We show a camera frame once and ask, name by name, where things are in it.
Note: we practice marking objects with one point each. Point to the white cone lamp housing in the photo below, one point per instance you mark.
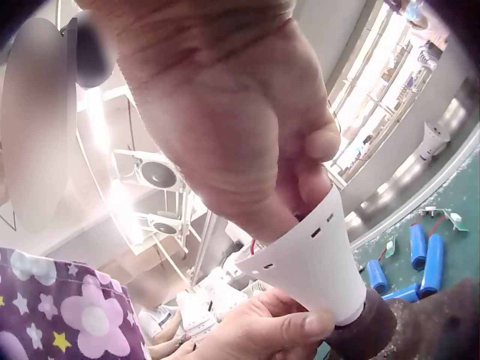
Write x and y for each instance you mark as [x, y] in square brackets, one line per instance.
[318, 262]

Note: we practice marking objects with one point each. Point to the person's body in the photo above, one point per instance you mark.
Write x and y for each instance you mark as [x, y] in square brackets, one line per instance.
[67, 307]

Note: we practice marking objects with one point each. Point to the green circuit board white connector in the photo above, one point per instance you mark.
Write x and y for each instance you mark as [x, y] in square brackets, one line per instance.
[455, 219]

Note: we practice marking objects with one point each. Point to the large white fan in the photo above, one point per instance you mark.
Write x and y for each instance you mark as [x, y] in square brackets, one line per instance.
[155, 172]

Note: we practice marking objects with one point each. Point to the background storage shelf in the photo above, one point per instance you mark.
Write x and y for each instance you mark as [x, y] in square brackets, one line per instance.
[390, 75]

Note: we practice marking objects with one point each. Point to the blue battery cell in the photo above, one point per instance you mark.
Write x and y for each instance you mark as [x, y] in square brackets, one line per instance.
[377, 277]
[403, 292]
[419, 245]
[432, 266]

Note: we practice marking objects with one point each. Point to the person's right hand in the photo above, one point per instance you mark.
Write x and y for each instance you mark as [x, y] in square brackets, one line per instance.
[210, 93]

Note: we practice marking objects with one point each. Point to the person's right fingers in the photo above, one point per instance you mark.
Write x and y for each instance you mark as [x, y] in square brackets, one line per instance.
[315, 157]

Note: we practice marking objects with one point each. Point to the small green circuit board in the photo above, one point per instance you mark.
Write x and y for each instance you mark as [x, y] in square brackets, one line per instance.
[390, 250]

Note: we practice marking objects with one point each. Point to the green table mat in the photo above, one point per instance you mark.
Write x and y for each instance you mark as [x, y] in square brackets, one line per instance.
[461, 195]

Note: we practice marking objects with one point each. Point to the grey conveyor belt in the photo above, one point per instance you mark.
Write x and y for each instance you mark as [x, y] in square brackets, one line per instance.
[412, 180]

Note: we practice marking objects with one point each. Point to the pile of white lamp housings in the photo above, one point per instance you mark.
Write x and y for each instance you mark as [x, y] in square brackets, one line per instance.
[210, 300]

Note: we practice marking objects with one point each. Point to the person's right thumb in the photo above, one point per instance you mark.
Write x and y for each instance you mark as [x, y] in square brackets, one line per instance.
[240, 202]

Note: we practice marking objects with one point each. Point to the white standing lamp body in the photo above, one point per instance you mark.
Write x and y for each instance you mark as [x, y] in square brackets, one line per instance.
[434, 140]

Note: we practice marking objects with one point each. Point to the person's left fingers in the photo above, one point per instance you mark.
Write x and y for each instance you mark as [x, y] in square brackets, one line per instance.
[363, 330]

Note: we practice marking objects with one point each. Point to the small white fan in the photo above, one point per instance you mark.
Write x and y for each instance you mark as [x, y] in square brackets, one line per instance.
[163, 227]

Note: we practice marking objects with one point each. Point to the person's left hand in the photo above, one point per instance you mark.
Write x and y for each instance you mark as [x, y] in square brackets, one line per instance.
[247, 330]

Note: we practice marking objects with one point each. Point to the person's left thumb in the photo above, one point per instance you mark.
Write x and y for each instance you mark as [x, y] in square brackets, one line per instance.
[313, 324]

